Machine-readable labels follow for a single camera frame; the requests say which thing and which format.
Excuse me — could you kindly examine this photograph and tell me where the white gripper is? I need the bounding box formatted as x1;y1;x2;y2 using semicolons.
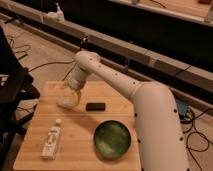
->
60;65;90;107

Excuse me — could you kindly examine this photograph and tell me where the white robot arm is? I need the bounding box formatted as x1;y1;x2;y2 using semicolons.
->
57;51;189;171

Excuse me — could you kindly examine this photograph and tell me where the green ceramic bowl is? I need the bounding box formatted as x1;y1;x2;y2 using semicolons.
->
93;120;131;159

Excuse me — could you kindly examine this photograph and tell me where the black rectangular block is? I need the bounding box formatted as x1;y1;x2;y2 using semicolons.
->
86;103;105;111

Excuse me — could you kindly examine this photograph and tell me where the black chair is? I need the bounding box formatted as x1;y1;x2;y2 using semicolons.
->
0;26;40;171

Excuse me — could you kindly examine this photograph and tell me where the white plastic bottle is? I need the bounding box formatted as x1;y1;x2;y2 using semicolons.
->
41;119;62;160

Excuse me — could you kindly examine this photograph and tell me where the blue power box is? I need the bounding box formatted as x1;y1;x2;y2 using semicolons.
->
176;100;188;118

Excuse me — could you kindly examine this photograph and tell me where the black floor cable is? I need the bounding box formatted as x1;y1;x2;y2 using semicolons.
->
28;39;88;82

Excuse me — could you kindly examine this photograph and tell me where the white clamp on rail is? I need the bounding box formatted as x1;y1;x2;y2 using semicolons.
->
46;4;65;22

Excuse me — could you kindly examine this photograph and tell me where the long metal rail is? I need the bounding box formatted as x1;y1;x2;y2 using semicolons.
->
0;0;213;116

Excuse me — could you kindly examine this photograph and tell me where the black cable bundle right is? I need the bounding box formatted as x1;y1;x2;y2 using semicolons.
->
180;107;213;171

